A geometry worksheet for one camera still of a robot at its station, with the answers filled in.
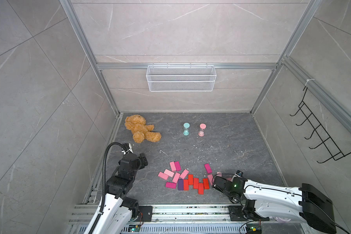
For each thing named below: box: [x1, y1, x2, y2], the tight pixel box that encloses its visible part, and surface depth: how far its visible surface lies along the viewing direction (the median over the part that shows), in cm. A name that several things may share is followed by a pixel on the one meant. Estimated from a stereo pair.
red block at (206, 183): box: [202, 177, 211, 190], surface depth 85 cm
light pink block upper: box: [169, 161, 177, 172], surface depth 91 cm
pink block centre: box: [172, 172, 181, 184], surface depth 87 cm
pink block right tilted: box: [179, 168, 190, 180], surface depth 88 cm
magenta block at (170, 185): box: [165, 181, 177, 190], surface depth 84 cm
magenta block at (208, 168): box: [204, 163, 213, 175], surface depth 92 cm
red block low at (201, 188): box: [197, 182, 205, 195], surface depth 83 cm
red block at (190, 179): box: [188, 174, 194, 186], surface depth 86 cm
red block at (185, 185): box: [183, 179, 189, 191], surface depth 84 cm
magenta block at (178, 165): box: [174, 160, 182, 172], surface depth 92 cm
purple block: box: [177, 178, 184, 191], surface depth 85 cm
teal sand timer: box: [183, 122, 191, 137], surface depth 106 cm
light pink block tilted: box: [163, 168, 175, 178], surface depth 88 cm
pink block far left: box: [157, 171, 169, 181], surface depth 87 cm
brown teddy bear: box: [124, 114, 162, 144], surface depth 100 cm
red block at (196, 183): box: [193, 177, 199, 190], surface depth 84 cm
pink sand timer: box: [197, 123, 207, 137], surface depth 106 cm
